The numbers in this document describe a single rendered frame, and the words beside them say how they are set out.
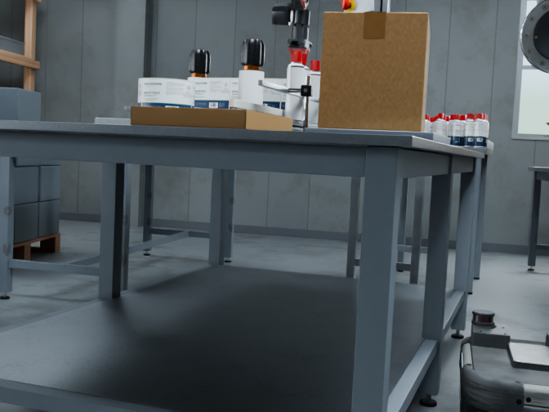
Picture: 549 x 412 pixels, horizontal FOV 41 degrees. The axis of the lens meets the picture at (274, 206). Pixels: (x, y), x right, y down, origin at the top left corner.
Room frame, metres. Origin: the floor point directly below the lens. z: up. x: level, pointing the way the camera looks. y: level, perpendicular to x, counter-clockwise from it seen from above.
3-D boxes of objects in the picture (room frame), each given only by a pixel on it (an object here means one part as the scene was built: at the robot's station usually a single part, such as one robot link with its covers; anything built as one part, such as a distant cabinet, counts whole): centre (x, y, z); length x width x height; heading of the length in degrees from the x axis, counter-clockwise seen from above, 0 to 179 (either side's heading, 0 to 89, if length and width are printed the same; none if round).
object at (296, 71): (2.18, -0.04, 0.98); 0.05 x 0.05 x 0.20
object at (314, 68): (2.37, -0.11, 0.98); 0.05 x 0.05 x 0.20
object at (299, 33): (2.58, -0.06, 1.19); 0.10 x 0.07 x 0.07; 162
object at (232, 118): (1.66, 0.14, 0.85); 0.30 x 0.26 x 0.04; 161
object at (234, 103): (2.34, -0.06, 0.90); 1.07 x 0.01 x 0.02; 161
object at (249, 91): (2.62, 0.10, 1.03); 0.09 x 0.09 x 0.30
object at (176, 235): (4.43, 0.81, 0.40); 1.90 x 0.75 x 0.80; 167
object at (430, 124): (4.90, -1.10, 0.98); 0.57 x 0.46 x 0.21; 71
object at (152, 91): (2.67, 0.41, 0.95); 0.20 x 0.20 x 0.14
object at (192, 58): (2.96, 0.32, 1.04); 0.09 x 0.09 x 0.29
